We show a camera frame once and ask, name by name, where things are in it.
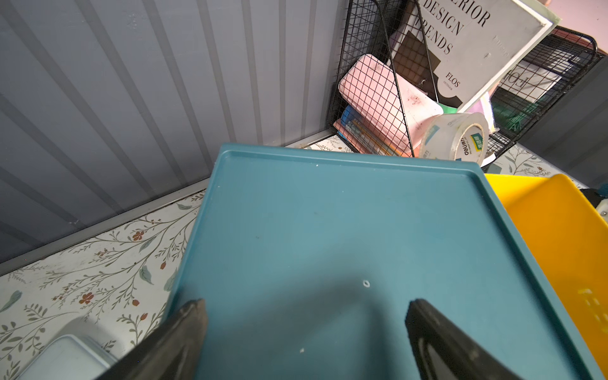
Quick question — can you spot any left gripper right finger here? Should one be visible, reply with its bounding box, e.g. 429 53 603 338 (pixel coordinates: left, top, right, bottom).
405 299 519 379

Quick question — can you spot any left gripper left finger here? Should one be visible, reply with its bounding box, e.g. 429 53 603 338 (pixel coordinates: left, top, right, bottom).
99 299 208 379

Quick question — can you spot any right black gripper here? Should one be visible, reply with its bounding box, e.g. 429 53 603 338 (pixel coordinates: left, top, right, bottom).
581 183 608 222

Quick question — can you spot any yellow top drawer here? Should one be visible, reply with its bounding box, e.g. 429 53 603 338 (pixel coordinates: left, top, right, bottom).
486 174 607 375

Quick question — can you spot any teal drawer cabinet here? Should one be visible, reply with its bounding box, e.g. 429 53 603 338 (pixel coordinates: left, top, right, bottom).
166 143 603 379

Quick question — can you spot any light blue plastic box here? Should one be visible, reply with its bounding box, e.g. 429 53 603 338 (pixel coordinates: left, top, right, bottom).
18 318 118 379

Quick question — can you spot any clear packing tape roll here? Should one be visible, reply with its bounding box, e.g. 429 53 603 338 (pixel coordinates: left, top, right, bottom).
419 112 489 166

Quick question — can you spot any pink foam board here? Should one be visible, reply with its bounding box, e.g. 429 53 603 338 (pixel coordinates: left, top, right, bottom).
539 0 607 55

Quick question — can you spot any white design book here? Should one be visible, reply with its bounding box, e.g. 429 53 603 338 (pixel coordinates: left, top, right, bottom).
390 0 561 111

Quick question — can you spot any pink pouch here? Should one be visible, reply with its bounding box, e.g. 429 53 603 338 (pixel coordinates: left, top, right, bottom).
338 54 443 157

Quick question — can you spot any black wire desk organizer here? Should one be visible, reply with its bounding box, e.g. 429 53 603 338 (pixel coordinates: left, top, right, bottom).
328 1 602 158

